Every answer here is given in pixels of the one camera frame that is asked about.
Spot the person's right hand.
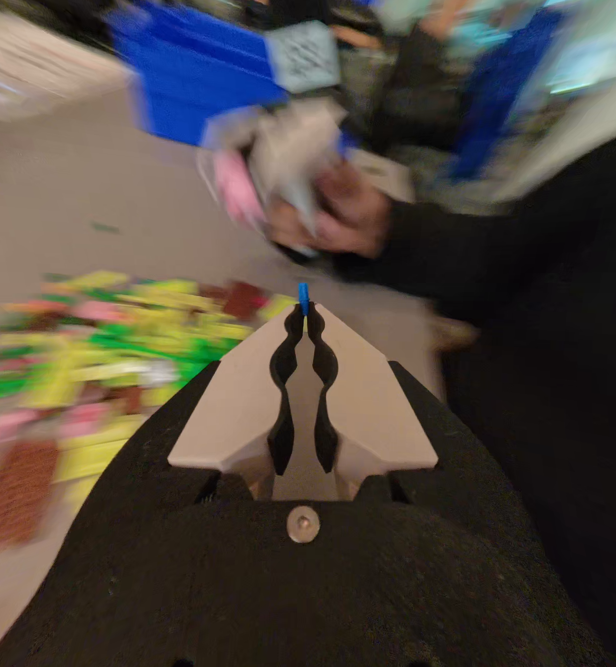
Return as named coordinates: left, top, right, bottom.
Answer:
left=269, top=159, right=394, bottom=258

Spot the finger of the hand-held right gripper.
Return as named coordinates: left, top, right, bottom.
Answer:
left=198, top=107, right=267, bottom=209
left=250, top=101, right=350, bottom=200

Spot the black office chair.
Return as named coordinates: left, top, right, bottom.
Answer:
left=378, top=26, right=470, bottom=154

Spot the blue panel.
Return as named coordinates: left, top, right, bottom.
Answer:
left=451, top=8, right=566, bottom=180

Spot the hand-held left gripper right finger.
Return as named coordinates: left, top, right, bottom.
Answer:
left=306, top=302, right=440, bottom=498

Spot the person's right forearm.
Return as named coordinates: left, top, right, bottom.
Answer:
left=334, top=172, right=616, bottom=334

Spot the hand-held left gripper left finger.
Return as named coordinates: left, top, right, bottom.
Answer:
left=167, top=304, right=306, bottom=502

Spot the pink toy cube block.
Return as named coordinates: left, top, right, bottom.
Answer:
left=211, top=150, right=269, bottom=226

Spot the pile of toy bricks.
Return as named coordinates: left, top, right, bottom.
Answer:
left=0, top=268, right=301, bottom=553

